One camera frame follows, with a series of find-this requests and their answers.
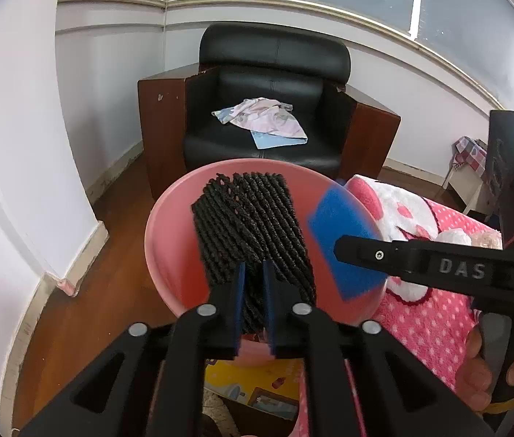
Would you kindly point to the blue sponge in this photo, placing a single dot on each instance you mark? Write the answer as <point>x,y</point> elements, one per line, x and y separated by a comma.
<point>334,218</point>

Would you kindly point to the pink plastic bucket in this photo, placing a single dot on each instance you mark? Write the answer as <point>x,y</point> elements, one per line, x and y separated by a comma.
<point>170,246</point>

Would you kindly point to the black leather armchair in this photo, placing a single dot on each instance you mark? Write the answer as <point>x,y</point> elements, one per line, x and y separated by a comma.
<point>275,63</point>

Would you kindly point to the black foam net sleeve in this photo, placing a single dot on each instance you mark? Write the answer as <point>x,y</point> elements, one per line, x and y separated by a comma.
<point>247,218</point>

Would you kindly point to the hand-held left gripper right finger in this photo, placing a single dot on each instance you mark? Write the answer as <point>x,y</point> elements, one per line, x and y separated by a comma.
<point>269,300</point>

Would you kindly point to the person's right hand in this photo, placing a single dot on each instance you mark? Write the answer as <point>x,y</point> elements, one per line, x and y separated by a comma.
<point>475,373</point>

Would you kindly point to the white side table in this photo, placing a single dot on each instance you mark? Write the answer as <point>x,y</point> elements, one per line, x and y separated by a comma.
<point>464,189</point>

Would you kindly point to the yellow printed box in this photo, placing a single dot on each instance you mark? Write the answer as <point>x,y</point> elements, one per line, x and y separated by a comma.
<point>257,382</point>

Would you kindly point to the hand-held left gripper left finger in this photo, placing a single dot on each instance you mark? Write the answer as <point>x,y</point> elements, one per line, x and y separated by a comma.
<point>240,300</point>

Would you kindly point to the light blue cloth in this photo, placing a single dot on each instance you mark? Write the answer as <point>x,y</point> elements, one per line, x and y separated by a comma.
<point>270,141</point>

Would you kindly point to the pastel patterned cloth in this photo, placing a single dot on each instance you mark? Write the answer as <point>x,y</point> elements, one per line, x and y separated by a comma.
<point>266,116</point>

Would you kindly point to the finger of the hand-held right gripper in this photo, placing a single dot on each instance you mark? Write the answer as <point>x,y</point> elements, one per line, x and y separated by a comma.
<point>402,259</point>

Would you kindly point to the pink dotted plush blanket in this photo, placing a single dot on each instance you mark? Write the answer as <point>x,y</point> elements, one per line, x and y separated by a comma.
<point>420,327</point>

